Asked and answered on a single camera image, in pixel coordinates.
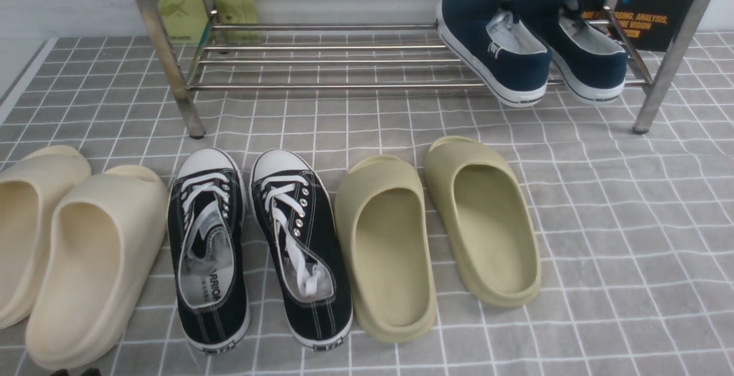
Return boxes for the navy slip-on shoe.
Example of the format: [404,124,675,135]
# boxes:
[515,0,628,105]
[436,0,552,108]

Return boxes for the stainless steel shoe rack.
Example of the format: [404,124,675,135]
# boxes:
[135,0,711,139]

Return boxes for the yellow-green box behind rack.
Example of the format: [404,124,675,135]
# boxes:
[158,0,260,45]

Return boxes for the olive green slide, left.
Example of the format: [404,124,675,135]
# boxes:
[334,155,437,344]

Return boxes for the olive green slide,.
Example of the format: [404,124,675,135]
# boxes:
[424,136,542,307]
[334,155,437,344]

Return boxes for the black canvas sneaker, right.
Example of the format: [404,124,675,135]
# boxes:
[249,149,354,351]

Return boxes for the black canvas sneaker,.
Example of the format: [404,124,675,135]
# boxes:
[249,149,354,351]
[167,148,250,355]

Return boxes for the olive green slide, right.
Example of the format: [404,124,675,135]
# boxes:
[424,136,542,307]

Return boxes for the black canvas sneaker, left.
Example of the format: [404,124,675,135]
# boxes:
[167,148,250,355]

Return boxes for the cream slide, right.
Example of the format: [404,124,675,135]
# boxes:
[25,165,169,370]

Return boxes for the cream slide,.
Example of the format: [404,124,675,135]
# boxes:
[25,165,169,370]
[1,144,91,329]

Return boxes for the grey checked floor mat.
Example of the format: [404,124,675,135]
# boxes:
[0,31,734,376]

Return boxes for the cream slide, left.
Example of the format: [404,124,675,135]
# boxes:
[1,144,91,329]

